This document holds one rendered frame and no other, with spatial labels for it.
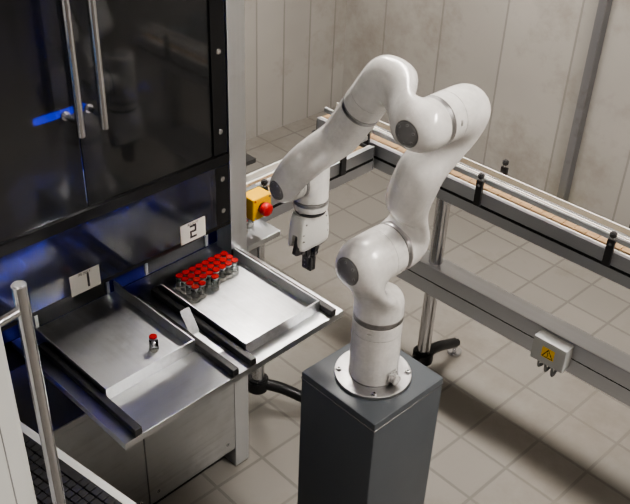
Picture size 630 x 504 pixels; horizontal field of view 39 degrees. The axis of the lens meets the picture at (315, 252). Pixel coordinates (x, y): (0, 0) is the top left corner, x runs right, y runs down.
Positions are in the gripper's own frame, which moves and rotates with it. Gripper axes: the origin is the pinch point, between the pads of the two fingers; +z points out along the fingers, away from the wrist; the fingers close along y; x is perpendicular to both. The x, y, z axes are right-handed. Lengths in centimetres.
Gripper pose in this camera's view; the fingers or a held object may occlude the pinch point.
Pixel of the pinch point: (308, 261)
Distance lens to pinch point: 220.1
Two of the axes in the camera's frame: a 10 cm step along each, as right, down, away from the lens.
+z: -0.3, 8.3, 5.6
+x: 7.1, 4.1, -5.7
